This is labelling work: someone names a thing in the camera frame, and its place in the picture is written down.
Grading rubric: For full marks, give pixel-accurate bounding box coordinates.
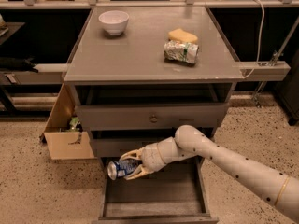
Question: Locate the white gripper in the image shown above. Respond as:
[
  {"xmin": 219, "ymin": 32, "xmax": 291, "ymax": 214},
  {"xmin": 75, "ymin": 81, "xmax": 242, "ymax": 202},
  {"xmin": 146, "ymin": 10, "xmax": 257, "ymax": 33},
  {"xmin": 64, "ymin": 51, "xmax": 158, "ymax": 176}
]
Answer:
[{"xmin": 120, "ymin": 143, "xmax": 165, "ymax": 180}]

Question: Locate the blue pepsi can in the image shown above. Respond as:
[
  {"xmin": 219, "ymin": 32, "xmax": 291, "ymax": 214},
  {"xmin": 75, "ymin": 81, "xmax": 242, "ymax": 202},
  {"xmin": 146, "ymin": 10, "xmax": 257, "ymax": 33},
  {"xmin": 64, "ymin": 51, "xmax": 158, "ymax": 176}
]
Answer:
[{"xmin": 107, "ymin": 159, "xmax": 139, "ymax": 180}]

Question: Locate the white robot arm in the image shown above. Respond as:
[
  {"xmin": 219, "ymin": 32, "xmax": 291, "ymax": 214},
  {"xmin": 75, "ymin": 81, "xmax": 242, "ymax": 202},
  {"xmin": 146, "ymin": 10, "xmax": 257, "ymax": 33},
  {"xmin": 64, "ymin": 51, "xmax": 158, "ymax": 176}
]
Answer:
[{"xmin": 121, "ymin": 125, "xmax": 299, "ymax": 223}]

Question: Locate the grey middle drawer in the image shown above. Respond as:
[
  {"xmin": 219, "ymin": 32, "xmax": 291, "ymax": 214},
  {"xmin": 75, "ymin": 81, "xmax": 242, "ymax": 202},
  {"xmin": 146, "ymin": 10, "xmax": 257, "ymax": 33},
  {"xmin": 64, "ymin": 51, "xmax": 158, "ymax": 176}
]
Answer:
[{"xmin": 90, "ymin": 128, "xmax": 176, "ymax": 158}]

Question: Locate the grey open bottom drawer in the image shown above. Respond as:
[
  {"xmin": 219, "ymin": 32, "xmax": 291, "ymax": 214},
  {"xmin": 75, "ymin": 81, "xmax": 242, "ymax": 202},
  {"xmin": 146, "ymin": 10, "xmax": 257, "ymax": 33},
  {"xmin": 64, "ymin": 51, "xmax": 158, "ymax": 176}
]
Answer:
[{"xmin": 92, "ymin": 157, "xmax": 219, "ymax": 224}]

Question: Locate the grey top drawer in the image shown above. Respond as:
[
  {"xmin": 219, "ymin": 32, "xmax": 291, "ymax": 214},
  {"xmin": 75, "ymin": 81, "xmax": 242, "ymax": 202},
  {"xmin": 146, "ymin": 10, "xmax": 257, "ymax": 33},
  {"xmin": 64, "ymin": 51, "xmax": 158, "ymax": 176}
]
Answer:
[{"xmin": 76, "ymin": 104, "xmax": 228, "ymax": 131}]

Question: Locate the grey drawer cabinet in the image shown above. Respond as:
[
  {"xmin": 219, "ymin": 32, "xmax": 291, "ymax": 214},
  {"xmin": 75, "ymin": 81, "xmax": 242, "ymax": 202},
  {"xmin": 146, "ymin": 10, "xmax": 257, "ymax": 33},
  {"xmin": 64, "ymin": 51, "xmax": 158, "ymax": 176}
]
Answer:
[{"xmin": 63, "ymin": 5, "xmax": 245, "ymax": 161}]

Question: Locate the green item in box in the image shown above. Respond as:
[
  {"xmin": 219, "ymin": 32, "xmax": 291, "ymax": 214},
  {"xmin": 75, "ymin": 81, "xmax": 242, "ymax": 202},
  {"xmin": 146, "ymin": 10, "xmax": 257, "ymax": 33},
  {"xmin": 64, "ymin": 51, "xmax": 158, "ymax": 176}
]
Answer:
[{"xmin": 67, "ymin": 117, "xmax": 82, "ymax": 132}]

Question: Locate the open cardboard box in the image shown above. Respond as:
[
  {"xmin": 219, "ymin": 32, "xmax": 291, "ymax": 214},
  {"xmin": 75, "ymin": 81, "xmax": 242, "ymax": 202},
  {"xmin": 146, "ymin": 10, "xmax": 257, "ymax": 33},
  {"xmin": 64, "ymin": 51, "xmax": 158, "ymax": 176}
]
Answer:
[{"xmin": 41, "ymin": 85, "xmax": 94, "ymax": 160}]

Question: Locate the green white chip bag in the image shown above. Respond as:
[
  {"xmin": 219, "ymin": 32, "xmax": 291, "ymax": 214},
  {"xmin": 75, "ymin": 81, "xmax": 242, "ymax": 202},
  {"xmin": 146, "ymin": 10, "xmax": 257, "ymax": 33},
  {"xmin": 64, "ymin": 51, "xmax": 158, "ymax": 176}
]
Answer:
[{"xmin": 164, "ymin": 40, "xmax": 199, "ymax": 64}]

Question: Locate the yellow sponge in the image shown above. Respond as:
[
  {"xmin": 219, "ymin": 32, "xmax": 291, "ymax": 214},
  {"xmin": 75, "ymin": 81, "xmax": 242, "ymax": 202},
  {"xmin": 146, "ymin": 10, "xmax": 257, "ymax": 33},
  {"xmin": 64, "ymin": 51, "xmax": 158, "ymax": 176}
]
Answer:
[{"xmin": 168, "ymin": 28, "xmax": 198, "ymax": 44}]

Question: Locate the white bowl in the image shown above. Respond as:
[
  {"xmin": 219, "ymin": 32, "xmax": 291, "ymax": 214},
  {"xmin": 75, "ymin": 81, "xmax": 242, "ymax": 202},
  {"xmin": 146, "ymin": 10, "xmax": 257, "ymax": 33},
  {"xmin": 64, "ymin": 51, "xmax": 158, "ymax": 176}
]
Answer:
[{"xmin": 98, "ymin": 10, "xmax": 129, "ymax": 35}]

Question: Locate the black cloth on bench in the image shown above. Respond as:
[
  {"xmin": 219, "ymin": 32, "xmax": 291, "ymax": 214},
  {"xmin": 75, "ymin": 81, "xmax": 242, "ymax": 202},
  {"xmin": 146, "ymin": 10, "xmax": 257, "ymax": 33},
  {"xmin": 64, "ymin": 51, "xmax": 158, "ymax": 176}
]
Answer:
[{"xmin": 0, "ymin": 57, "xmax": 38, "ymax": 73}]

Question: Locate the white cable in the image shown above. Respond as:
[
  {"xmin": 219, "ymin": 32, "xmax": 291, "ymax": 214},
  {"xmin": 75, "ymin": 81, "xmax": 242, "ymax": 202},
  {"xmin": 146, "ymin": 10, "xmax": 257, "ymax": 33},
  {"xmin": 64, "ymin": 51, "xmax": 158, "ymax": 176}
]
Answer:
[{"xmin": 241, "ymin": 0, "xmax": 265, "ymax": 79}]

